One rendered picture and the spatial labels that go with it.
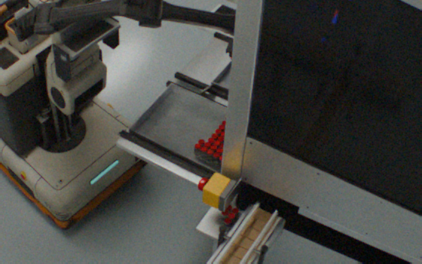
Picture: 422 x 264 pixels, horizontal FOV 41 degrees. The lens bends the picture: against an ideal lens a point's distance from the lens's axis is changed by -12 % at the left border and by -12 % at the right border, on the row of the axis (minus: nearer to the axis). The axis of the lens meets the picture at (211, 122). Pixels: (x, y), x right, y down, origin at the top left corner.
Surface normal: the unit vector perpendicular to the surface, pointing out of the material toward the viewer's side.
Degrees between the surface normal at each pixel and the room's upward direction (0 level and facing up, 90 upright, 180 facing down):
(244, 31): 90
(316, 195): 90
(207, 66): 0
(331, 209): 90
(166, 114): 0
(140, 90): 0
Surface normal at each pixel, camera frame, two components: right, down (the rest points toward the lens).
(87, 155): 0.05, -0.69
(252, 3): -0.50, 0.61
